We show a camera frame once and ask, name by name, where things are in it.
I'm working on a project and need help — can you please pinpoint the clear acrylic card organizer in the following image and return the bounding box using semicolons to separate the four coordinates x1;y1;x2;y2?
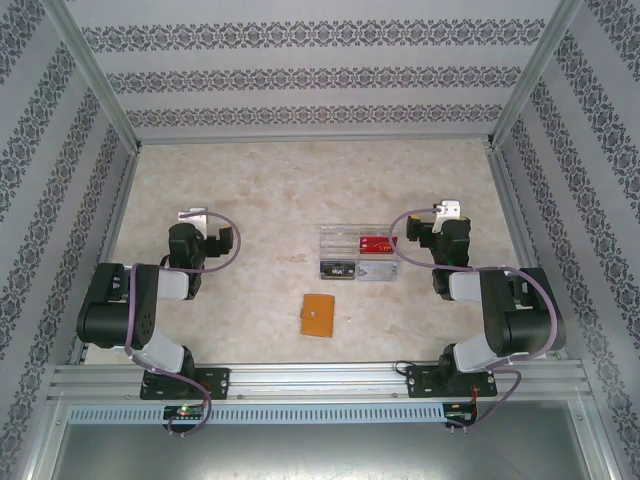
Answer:
318;223;401;284

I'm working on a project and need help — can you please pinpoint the orange leather card holder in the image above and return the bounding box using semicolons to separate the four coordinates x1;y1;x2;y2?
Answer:
299;293;335;337

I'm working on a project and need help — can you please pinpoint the red credit card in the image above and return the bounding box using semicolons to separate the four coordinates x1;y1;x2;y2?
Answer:
358;235;400;254

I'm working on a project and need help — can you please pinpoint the silver credit card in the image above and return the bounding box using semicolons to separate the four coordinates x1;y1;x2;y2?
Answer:
357;260;399;282

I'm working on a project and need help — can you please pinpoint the black credit card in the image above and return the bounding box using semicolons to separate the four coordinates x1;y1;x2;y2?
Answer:
319;260;357;280

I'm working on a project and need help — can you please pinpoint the grey metal panel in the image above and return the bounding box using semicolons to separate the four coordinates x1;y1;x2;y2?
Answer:
59;422;601;480

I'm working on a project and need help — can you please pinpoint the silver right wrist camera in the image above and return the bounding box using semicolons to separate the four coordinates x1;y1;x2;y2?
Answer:
432;198;462;234

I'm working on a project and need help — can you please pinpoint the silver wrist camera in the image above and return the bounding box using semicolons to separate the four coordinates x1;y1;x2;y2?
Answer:
177;205;210;235
432;198;462;234

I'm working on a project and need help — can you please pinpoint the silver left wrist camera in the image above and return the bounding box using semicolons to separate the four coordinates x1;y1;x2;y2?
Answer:
177;205;210;235

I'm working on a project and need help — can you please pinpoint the aluminium frame beam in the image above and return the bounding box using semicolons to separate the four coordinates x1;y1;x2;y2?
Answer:
67;144;144;369
485;144;571;364
134;133;496;149

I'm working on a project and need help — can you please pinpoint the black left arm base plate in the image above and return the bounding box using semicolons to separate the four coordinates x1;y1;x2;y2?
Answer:
139;367;231;401

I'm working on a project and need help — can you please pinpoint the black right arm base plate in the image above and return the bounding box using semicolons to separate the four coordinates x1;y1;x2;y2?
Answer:
404;364;499;400

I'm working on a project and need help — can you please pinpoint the aluminium frame post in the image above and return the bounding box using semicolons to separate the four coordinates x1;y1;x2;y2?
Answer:
24;392;69;480
569;399;621;480
482;0;587;151
49;0;145;151

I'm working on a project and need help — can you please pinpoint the aluminium mounting rail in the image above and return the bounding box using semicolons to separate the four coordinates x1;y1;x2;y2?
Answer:
47;363;586;401

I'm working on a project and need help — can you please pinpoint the slotted grey cable duct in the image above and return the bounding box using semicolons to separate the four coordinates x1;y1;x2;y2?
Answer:
67;403;446;425

